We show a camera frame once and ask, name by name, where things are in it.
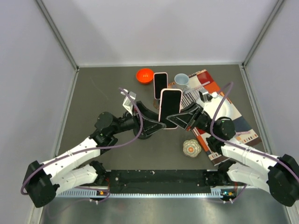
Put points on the black round-base phone stand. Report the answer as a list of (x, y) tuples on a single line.
[(142, 136)]

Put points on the grey slotted cable duct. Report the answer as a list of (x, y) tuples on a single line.
[(86, 193)]

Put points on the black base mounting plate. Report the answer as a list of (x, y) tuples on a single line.
[(159, 181)]

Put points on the light blue mug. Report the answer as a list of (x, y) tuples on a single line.
[(182, 81)]

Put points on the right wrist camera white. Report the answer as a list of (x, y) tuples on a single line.
[(205, 96)]

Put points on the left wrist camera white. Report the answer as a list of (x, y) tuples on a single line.
[(127, 102)]

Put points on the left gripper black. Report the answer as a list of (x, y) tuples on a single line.
[(152, 124)]

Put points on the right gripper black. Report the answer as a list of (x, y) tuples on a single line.
[(187, 116)]

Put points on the pink plastic utensil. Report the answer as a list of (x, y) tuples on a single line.
[(200, 86)]

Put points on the orange plastic bowl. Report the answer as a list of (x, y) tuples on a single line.
[(145, 75)]

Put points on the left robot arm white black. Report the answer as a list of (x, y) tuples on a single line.
[(76, 167)]

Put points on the grey phone stand copper base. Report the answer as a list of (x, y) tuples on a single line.
[(156, 104)]

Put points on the phone with pink case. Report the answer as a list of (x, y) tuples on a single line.
[(160, 82)]

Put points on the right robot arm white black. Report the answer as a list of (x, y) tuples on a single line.
[(276, 175)]

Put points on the floral patterned small dish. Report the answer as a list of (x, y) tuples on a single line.
[(191, 148)]

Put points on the white paper plate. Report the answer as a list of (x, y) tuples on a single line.
[(224, 111)]

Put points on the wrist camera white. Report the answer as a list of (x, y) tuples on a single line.
[(205, 96), (127, 102)]

